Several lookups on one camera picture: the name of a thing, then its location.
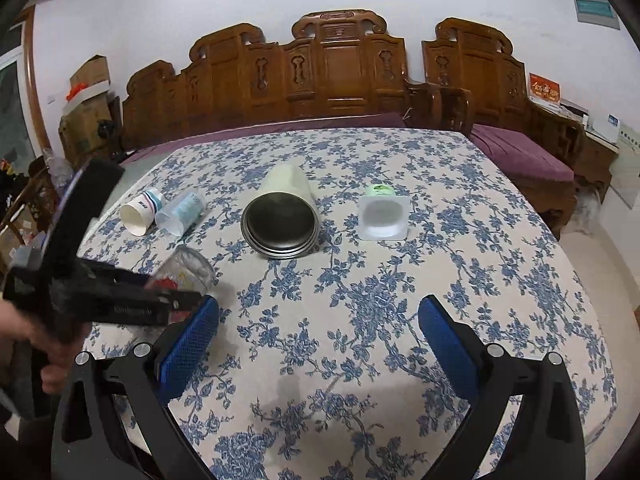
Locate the clear glass cup red print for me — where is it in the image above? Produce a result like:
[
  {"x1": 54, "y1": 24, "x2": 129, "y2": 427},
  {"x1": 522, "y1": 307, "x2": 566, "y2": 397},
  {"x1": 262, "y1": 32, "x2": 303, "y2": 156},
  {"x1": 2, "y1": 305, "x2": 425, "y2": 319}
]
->
[{"x1": 152, "y1": 245, "x2": 214, "y2": 295}]

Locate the white paper cup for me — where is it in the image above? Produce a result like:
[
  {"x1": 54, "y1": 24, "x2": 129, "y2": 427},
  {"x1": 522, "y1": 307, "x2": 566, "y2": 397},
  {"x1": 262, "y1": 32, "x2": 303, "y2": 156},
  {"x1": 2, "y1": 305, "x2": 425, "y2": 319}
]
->
[{"x1": 119, "y1": 188, "x2": 164, "y2": 236}]

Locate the clear plastic cup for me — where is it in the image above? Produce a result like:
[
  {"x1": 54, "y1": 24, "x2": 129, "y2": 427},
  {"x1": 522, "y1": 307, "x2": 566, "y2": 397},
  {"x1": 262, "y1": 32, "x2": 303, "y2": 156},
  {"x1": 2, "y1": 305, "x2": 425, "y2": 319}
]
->
[{"x1": 155, "y1": 190, "x2": 206, "y2": 237}]

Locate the cream steel thermos cup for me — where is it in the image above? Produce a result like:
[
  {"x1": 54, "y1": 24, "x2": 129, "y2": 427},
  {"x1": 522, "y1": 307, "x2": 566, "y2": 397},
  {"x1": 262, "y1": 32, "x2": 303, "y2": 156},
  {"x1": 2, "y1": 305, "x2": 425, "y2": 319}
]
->
[{"x1": 241, "y1": 162, "x2": 320, "y2": 260}]

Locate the white green yogurt cup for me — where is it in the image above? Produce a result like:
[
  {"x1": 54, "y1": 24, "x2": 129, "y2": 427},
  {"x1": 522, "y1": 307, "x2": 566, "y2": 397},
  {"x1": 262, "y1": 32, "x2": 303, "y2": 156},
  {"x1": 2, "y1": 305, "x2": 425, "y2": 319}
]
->
[{"x1": 357, "y1": 184, "x2": 411, "y2": 240}]

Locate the person's left hand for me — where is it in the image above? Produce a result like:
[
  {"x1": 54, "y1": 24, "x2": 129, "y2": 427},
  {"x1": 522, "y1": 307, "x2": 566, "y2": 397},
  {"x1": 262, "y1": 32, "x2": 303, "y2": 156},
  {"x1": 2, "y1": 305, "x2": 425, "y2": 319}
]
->
[{"x1": 0, "y1": 300, "x2": 92, "y2": 394}]

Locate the wooden chair at left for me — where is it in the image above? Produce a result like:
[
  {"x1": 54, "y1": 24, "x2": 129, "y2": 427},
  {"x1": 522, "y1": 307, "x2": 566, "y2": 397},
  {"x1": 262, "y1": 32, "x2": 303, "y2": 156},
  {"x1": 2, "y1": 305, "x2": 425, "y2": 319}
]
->
[{"x1": 1, "y1": 158, "x2": 60, "y2": 266}]

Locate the blue floral tablecloth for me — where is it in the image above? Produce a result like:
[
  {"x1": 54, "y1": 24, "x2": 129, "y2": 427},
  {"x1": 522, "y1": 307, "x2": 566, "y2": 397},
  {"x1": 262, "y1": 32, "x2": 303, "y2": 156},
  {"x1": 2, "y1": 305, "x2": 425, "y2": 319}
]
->
[{"x1": 79, "y1": 127, "x2": 620, "y2": 480}]

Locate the lower cardboard box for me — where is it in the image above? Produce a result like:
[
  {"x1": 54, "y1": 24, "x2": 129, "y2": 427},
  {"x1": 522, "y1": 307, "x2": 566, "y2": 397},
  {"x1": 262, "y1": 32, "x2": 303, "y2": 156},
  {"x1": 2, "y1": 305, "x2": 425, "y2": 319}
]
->
[{"x1": 58, "y1": 94, "x2": 122, "y2": 170}]

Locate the cardboard box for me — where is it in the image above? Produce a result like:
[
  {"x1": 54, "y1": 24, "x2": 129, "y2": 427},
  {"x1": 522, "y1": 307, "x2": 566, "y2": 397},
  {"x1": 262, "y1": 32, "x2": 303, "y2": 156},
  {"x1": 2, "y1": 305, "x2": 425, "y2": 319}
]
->
[
  {"x1": 70, "y1": 54, "x2": 111, "y2": 89},
  {"x1": 58, "y1": 94, "x2": 122, "y2": 170}
]

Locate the purple armchair cushion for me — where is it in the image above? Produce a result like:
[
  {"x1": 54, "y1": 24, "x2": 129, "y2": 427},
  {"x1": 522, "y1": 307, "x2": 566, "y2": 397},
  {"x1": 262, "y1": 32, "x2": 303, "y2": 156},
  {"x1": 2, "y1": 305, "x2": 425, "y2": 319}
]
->
[{"x1": 470, "y1": 124, "x2": 574, "y2": 182}]

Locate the upper cardboard box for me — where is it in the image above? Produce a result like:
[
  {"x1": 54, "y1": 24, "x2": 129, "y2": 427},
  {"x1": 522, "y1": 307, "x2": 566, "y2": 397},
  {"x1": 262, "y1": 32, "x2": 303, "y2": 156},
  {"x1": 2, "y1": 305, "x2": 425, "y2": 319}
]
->
[{"x1": 70, "y1": 54, "x2": 111, "y2": 89}]

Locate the wooden side cabinet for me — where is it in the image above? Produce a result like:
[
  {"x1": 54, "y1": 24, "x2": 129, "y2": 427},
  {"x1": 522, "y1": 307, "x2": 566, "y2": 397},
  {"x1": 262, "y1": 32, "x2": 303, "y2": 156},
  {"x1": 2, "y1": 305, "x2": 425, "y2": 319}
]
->
[{"x1": 528, "y1": 99, "x2": 618, "y2": 202}]

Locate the purple sofa cushion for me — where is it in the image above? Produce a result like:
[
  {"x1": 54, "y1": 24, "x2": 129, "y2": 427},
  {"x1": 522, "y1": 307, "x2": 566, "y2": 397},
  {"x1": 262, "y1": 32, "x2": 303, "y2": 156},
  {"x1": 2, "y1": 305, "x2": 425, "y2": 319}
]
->
[{"x1": 122, "y1": 113, "x2": 406, "y2": 168}]

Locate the white radiator panel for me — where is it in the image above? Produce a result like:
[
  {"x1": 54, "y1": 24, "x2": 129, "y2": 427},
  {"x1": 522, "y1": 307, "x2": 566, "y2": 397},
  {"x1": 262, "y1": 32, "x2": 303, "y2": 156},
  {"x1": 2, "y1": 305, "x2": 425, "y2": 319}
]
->
[{"x1": 611, "y1": 122, "x2": 640, "y2": 209}]

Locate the white box device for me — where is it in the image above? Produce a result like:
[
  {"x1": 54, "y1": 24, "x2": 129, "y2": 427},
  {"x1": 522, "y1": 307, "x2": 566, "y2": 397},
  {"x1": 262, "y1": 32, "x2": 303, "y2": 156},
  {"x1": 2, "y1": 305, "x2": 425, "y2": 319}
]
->
[{"x1": 587, "y1": 113, "x2": 620, "y2": 144}]

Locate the carved wooden armchair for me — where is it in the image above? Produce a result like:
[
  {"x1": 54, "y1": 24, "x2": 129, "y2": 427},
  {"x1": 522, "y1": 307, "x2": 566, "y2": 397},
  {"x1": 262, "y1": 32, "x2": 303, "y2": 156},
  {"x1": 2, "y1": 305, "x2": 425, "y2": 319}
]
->
[{"x1": 422, "y1": 18, "x2": 577, "y2": 236}]

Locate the red card on cabinet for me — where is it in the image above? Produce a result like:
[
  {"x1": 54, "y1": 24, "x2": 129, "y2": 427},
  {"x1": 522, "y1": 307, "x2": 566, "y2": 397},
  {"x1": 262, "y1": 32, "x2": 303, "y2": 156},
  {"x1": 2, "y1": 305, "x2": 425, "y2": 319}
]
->
[{"x1": 529, "y1": 73, "x2": 561, "y2": 104}]

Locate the carved wooden sofa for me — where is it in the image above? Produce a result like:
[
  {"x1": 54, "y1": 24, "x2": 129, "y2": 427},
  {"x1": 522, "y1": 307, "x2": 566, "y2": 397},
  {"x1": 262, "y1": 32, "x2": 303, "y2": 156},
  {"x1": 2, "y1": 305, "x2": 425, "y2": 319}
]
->
[{"x1": 122, "y1": 9, "x2": 473, "y2": 150}]

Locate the grey wall electrical panel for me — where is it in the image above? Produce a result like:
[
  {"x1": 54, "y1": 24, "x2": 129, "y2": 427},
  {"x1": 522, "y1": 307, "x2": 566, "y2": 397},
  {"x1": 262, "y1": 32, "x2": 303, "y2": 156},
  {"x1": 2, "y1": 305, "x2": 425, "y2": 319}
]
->
[{"x1": 573, "y1": 0, "x2": 620, "y2": 30}]

